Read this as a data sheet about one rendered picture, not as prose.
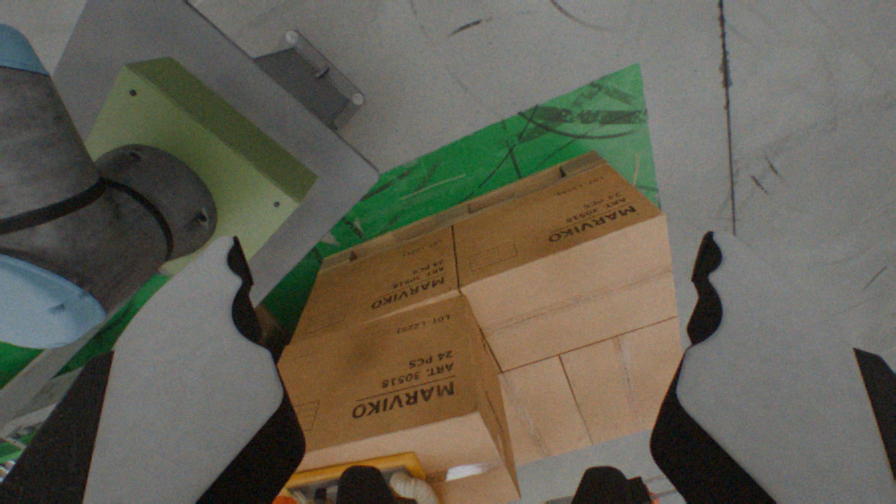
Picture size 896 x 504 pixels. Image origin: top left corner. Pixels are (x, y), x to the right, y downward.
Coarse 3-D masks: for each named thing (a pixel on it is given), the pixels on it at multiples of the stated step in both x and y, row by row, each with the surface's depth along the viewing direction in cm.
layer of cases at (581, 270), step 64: (576, 192) 129; (640, 192) 115; (384, 256) 148; (448, 256) 129; (512, 256) 115; (576, 256) 108; (640, 256) 109; (320, 320) 130; (512, 320) 120; (576, 320) 121; (640, 320) 122; (512, 384) 136; (576, 384) 138; (640, 384) 140; (512, 448) 158; (576, 448) 160
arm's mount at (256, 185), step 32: (128, 64) 51; (160, 64) 57; (128, 96) 53; (160, 96) 53; (192, 96) 58; (96, 128) 55; (128, 128) 55; (160, 128) 55; (192, 128) 55; (224, 128) 59; (256, 128) 66; (192, 160) 58; (224, 160) 58; (256, 160) 60; (288, 160) 67; (224, 192) 60; (256, 192) 60; (288, 192) 61; (224, 224) 64; (256, 224) 63; (192, 256) 67
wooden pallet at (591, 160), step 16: (576, 160) 147; (592, 160) 142; (528, 176) 152; (544, 176) 151; (560, 176) 151; (496, 192) 154; (512, 192) 154; (528, 192) 142; (464, 208) 153; (480, 208) 157; (416, 224) 160; (432, 224) 160; (448, 224) 147; (384, 240) 163; (400, 240) 164; (336, 256) 166; (352, 256) 163; (368, 256) 153; (320, 272) 159
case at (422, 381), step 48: (336, 336) 117; (384, 336) 110; (432, 336) 103; (480, 336) 119; (288, 384) 107; (336, 384) 100; (384, 384) 95; (432, 384) 90; (480, 384) 92; (336, 432) 88; (384, 432) 84; (432, 432) 83; (480, 432) 84; (432, 480) 94; (480, 480) 94
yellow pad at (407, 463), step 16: (352, 464) 87; (368, 464) 86; (384, 464) 86; (400, 464) 86; (416, 464) 86; (304, 480) 87; (320, 480) 87; (336, 480) 87; (288, 496) 91; (304, 496) 90; (320, 496) 87
